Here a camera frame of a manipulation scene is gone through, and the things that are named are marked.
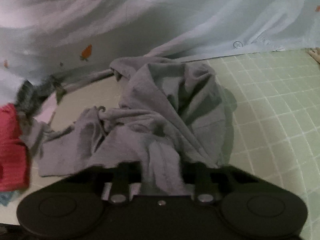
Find grey zip hoodie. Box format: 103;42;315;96
22;57;226;195

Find green grid cutting mat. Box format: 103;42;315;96
0;48;320;240

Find white folded cloth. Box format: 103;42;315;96
34;93;58;124

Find red checked garment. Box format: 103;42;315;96
1;103;29;192

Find blue denim jeans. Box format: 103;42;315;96
0;190;22;207

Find green plaid shirt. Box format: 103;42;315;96
14;75;66;120

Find light green carrot print sheet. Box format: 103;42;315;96
1;0;319;103

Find beige cloth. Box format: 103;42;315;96
308;47;320;64

